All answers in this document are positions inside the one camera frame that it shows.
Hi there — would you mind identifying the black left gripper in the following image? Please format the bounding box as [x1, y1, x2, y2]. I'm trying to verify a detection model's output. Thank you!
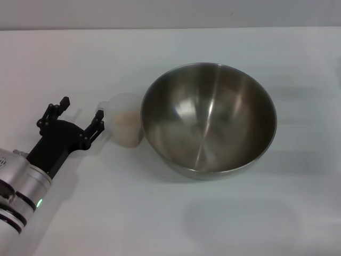
[26, 96, 106, 179]

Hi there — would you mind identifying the stainless steel mixing bowl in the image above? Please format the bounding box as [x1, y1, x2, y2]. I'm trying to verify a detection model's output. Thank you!
[140, 62, 278, 180]

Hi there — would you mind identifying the clear plastic measuring cup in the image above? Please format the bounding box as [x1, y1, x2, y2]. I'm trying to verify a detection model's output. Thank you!
[96, 92, 145, 148]

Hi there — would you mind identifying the white rice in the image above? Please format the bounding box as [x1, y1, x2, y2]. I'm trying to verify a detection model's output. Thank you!
[113, 110, 142, 147]

